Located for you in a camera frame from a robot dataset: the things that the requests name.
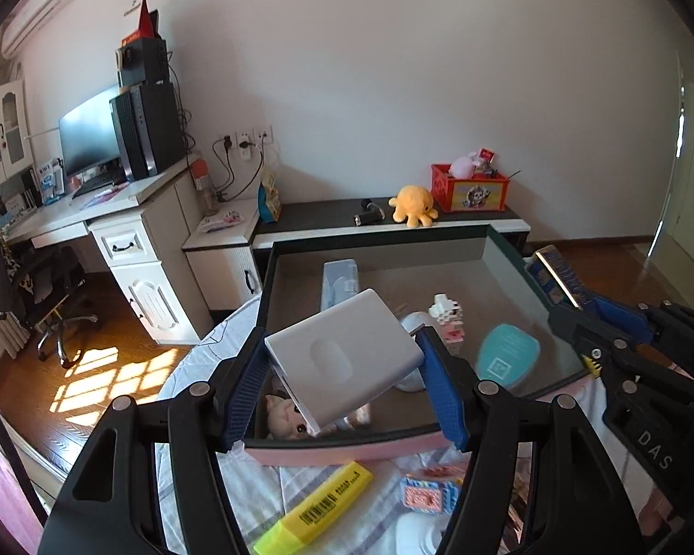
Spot black office chair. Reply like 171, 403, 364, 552
0, 202, 99, 368

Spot white air conditioner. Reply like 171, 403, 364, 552
0, 0, 79, 60

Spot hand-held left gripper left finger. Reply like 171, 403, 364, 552
37, 327, 267, 555

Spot white side cabinet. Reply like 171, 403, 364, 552
182, 197, 264, 316

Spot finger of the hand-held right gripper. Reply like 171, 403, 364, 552
548, 303, 641, 400
591, 295, 694, 349

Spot black power cable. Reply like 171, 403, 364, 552
211, 136, 267, 203

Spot pink mouse pad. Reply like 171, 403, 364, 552
81, 188, 131, 209

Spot pink box with black rim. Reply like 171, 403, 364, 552
243, 222, 591, 466

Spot yellow highlighter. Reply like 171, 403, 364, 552
253, 461, 376, 555

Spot pink paper packet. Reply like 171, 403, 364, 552
201, 214, 248, 233

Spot small pink doll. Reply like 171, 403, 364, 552
264, 393, 319, 439

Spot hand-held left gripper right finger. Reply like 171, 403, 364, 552
413, 327, 645, 555

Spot dark blue card box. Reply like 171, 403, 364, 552
523, 247, 599, 308

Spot beige curtain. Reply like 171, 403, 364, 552
0, 312, 36, 359

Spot blue snack bag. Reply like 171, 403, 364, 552
257, 170, 282, 223

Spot pink blue block toy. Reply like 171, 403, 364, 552
401, 465, 464, 515

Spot pink plush toy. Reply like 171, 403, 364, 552
450, 151, 482, 177

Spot pink quilted bedspread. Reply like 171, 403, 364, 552
0, 410, 44, 555

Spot bottle with orange cap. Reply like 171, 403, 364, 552
192, 159, 221, 215

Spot black flashlight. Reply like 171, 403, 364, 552
354, 199, 385, 228

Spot yellow plush octopus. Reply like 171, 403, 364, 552
389, 185, 439, 228

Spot black keyboard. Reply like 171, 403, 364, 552
72, 170, 128, 197

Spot red storage box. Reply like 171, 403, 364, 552
430, 163, 510, 213

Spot black computer tower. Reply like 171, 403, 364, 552
109, 82, 187, 181

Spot white desk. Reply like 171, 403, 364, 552
0, 153, 267, 348

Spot white wall sockets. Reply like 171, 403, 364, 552
217, 126, 274, 158

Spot white glass-door cabinet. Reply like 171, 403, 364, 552
0, 78, 36, 200

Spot teal oval case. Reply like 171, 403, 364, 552
475, 324, 541, 388

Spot blue white box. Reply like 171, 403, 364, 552
35, 157, 66, 206

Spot white power bank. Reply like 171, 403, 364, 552
264, 288, 426, 437

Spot black computer monitor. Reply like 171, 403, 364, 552
58, 84, 125, 180

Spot black speaker box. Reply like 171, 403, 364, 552
114, 37, 171, 87

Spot white pink block figure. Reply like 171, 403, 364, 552
428, 294, 466, 356

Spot red triangular box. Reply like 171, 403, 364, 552
121, 0, 158, 44

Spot clear plastic case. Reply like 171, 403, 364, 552
322, 259, 360, 316

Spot low black-top cabinet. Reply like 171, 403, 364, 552
251, 197, 530, 255

